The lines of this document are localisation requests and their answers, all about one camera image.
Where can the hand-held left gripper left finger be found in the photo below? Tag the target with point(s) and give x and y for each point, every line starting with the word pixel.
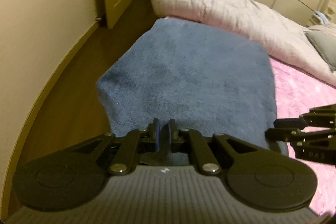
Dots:
pixel 157 134

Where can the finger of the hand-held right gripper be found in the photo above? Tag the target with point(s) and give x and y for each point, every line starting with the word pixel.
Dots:
pixel 283 134
pixel 315 116

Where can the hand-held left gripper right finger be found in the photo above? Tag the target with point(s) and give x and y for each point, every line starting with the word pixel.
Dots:
pixel 172 134

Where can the blue fleece blanket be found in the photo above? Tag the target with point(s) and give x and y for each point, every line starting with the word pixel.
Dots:
pixel 183 77

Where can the pink rose pattern blanket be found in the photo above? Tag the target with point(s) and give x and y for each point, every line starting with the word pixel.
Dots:
pixel 302 92

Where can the grey cushion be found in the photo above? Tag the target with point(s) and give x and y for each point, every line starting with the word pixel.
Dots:
pixel 323 45

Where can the beige striped duvet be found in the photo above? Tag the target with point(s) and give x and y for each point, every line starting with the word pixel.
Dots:
pixel 236 16

